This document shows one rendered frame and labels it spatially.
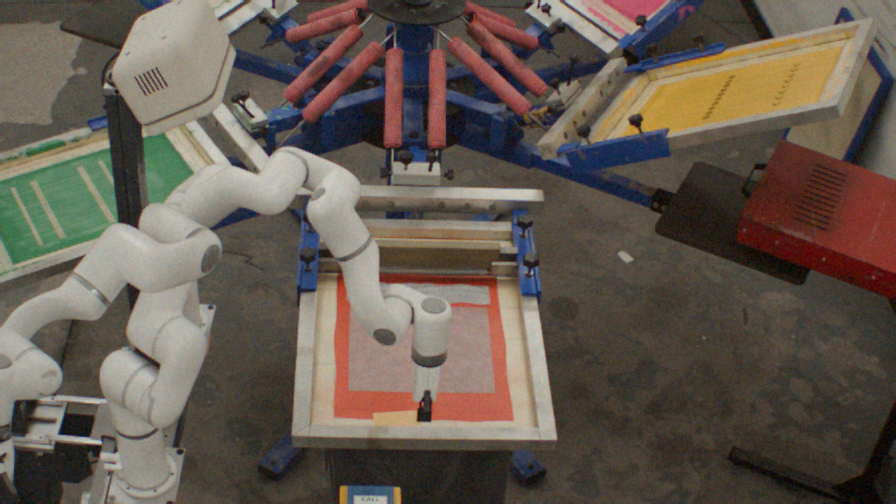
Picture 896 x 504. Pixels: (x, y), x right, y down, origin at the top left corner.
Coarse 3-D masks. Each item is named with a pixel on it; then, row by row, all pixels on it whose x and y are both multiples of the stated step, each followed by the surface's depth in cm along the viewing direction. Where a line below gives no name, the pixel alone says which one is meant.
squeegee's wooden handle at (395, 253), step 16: (384, 240) 307; (400, 240) 308; (384, 256) 308; (400, 256) 308; (416, 256) 308; (432, 256) 308; (448, 256) 309; (464, 256) 309; (480, 256) 309; (496, 256) 309
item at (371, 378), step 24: (336, 336) 294; (360, 336) 295; (408, 336) 296; (336, 360) 288; (360, 360) 288; (384, 360) 289; (408, 360) 289; (336, 384) 281; (360, 384) 282; (384, 384) 282; (408, 384) 283; (336, 408) 275; (360, 408) 276; (384, 408) 276; (408, 408) 277
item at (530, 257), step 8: (304, 216) 313; (520, 216) 319; (528, 216) 319; (520, 224) 318; (528, 224) 318; (312, 232) 317; (520, 232) 322; (304, 248) 303; (304, 256) 301; (312, 256) 301; (528, 256) 306; (536, 256) 306; (528, 264) 306; (536, 264) 306; (528, 272) 309
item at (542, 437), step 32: (384, 224) 324; (416, 224) 325; (448, 224) 326; (480, 224) 327; (544, 352) 289; (544, 384) 281; (544, 416) 273; (384, 448) 267; (416, 448) 267; (448, 448) 268; (480, 448) 268; (512, 448) 269; (544, 448) 269
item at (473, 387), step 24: (456, 312) 304; (480, 312) 304; (456, 336) 297; (480, 336) 297; (504, 336) 298; (456, 360) 290; (480, 360) 291; (504, 360) 291; (456, 384) 284; (480, 384) 285; (504, 384) 285; (432, 408) 277; (456, 408) 278; (480, 408) 278; (504, 408) 279
